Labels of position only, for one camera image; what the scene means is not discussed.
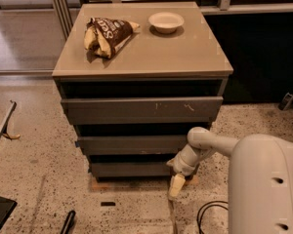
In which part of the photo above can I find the grey metal bar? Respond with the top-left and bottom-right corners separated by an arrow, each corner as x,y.
0,100 -> 21,140

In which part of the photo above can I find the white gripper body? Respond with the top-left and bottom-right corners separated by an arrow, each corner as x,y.
166,144 -> 204,176

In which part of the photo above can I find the brown chip bag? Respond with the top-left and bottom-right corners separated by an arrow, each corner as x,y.
84,18 -> 140,59

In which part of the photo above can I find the black cable loop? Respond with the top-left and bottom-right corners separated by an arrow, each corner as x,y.
196,200 -> 230,234

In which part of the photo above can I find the grey drawer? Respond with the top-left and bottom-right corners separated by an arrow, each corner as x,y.
78,135 -> 188,155
61,97 -> 223,125
91,162 -> 174,178

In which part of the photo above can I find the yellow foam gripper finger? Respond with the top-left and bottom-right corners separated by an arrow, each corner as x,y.
168,174 -> 186,200

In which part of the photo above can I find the white paper bowl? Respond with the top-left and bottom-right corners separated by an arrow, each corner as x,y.
148,12 -> 185,34

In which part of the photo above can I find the black handle tool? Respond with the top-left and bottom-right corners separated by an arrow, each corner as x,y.
60,210 -> 75,234

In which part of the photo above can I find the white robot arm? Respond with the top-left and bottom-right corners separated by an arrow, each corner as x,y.
167,127 -> 293,234

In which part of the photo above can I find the black tape strip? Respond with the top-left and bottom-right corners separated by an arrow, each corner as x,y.
101,201 -> 116,207

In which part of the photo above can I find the small grey floor device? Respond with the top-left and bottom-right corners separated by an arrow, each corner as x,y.
278,93 -> 293,110

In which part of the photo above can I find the grey drawer cabinet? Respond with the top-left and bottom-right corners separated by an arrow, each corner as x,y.
53,2 -> 232,171

